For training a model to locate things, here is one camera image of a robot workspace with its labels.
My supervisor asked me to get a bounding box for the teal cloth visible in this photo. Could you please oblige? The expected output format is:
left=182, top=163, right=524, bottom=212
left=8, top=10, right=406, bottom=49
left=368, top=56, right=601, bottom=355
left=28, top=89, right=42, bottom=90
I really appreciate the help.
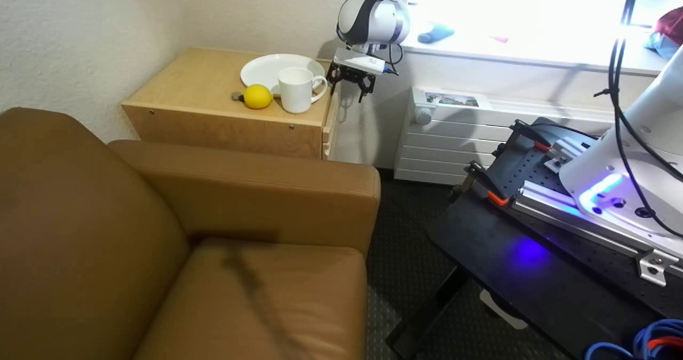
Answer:
left=642, top=31, right=683, bottom=60

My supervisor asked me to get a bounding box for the white radiator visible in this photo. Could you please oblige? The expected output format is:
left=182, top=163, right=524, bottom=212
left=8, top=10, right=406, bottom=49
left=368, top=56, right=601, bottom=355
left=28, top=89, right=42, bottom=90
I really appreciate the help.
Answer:
left=393, top=86, right=615, bottom=186

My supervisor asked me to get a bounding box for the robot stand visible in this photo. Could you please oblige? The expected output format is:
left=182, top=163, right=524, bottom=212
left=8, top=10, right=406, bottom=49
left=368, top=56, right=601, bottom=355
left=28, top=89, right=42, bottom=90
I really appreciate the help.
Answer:
left=385, top=117, right=683, bottom=360

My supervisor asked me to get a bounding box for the white plate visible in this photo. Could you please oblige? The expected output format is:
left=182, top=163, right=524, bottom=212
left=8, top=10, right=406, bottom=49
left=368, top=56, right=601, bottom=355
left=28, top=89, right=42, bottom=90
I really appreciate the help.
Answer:
left=240, top=54, right=327, bottom=96

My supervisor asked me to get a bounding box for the dark blue object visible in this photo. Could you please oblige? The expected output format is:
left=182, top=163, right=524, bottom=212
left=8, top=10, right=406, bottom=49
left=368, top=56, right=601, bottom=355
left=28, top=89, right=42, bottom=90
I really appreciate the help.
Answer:
left=417, top=23, right=456, bottom=45

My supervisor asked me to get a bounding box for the yellow lemon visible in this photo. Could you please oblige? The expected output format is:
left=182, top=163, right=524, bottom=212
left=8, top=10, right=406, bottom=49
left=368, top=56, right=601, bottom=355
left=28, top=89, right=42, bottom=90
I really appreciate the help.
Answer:
left=243, top=84, right=274, bottom=110

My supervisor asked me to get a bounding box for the black clamp with orange tip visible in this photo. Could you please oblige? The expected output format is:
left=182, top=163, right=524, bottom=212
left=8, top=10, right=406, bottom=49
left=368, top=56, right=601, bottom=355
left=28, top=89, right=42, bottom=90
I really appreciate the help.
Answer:
left=447, top=160, right=511, bottom=207
left=492, top=119, right=552, bottom=159

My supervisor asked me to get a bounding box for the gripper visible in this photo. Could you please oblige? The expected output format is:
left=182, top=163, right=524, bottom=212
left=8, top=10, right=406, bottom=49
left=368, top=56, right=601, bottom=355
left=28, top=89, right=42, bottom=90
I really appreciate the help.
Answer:
left=326, top=63, right=377, bottom=103

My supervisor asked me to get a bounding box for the brown leather armchair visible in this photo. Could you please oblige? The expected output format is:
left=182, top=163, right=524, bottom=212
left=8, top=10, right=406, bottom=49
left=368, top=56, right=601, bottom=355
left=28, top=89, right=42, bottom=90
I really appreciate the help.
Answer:
left=0, top=107, right=382, bottom=360

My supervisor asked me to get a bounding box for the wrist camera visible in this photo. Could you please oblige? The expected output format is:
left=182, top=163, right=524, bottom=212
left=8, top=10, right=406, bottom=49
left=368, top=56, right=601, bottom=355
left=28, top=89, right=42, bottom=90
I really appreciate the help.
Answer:
left=333, top=46, right=387, bottom=76

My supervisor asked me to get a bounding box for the coil of blue cable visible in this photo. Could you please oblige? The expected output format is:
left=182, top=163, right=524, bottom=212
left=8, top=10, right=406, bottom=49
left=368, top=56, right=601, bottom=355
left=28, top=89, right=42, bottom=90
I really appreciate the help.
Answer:
left=583, top=318, right=683, bottom=360

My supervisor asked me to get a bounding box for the printed card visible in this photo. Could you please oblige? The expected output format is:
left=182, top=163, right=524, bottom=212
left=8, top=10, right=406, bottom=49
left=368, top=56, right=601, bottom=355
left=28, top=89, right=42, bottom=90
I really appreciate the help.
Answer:
left=423, top=90, right=493, bottom=110

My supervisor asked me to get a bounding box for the light wooden drawer cabinet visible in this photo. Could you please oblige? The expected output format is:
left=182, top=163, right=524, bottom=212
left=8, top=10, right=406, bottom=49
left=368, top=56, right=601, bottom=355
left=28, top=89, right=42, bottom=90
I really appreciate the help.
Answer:
left=121, top=47, right=341, bottom=161

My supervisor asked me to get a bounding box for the deep wooden drawer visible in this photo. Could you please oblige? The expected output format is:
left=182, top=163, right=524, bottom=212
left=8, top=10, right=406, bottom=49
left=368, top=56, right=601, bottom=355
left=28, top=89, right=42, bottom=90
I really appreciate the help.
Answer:
left=321, top=127, right=336, bottom=161

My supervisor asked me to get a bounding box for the window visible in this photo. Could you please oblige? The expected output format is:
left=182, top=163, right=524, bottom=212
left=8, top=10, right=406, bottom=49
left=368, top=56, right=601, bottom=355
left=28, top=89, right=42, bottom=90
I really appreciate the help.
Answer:
left=403, top=0, right=683, bottom=77

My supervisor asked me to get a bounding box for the red cloth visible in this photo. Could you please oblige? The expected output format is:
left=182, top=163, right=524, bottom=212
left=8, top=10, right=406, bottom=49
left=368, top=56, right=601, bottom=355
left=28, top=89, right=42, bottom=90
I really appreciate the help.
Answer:
left=655, top=6, right=683, bottom=46

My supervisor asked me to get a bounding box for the flat wooden drawer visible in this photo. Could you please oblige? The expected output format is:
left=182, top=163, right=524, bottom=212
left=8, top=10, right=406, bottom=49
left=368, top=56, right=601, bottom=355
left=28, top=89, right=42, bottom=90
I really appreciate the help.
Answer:
left=322, top=90, right=341, bottom=132

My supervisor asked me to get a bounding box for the white mug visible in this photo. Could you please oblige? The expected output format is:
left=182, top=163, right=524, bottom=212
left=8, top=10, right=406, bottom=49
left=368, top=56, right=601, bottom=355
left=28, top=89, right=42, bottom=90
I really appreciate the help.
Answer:
left=277, top=67, right=329, bottom=115

